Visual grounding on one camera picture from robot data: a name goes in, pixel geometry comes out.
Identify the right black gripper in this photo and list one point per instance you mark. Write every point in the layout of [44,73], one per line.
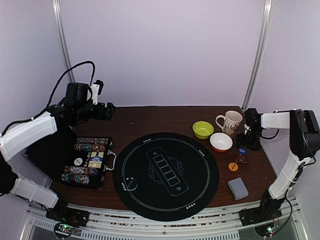
[249,139]

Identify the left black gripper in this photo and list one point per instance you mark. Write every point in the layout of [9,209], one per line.
[100,115]

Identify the blue small blind button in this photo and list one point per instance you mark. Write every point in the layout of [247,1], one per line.
[242,150]

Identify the red black triangle button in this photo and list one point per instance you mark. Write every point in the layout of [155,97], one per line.
[241,160]

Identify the orange big blind button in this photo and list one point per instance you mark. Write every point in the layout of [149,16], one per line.
[233,166]

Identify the clear acrylic dealer puck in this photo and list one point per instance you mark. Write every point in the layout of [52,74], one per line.
[130,184]

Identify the poker chip row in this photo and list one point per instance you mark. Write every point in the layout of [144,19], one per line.
[75,178]
[78,170]
[93,140]
[90,147]

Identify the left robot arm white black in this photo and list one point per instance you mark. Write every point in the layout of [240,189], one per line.
[68,113]

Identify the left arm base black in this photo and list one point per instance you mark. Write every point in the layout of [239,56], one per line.
[67,215]

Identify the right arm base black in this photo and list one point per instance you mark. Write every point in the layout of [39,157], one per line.
[268,209]

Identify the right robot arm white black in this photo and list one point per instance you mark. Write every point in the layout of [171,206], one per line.
[304,143]

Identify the white orange bowl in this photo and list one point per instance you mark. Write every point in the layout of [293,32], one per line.
[221,142]

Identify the white decorated mug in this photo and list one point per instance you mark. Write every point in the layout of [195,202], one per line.
[231,122]

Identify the green bowl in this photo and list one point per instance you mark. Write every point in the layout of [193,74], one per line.
[202,130]

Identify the grey playing card deck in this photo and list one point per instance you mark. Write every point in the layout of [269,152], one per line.
[238,188]

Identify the boxed playing card deck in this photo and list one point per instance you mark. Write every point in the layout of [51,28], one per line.
[94,159]

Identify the white dealer button in case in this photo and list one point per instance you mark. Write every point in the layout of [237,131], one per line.
[78,161]

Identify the black poker chip case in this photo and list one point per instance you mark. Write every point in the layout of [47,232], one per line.
[52,153]

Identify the black round poker mat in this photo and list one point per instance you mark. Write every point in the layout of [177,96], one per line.
[177,176]

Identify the right circuit board with LEDs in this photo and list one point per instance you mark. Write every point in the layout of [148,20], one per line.
[266,230]

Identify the circuit board with leds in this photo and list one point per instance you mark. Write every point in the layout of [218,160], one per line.
[63,230]
[266,230]

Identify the left circuit board with LEDs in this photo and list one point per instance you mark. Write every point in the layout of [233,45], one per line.
[63,230]

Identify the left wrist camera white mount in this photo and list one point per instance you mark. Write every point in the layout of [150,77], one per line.
[94,91]

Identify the right aluminium frame post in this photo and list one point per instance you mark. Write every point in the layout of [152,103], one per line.
[261,47]

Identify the front aluminium rail frame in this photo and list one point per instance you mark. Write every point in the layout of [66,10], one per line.
[214,223]

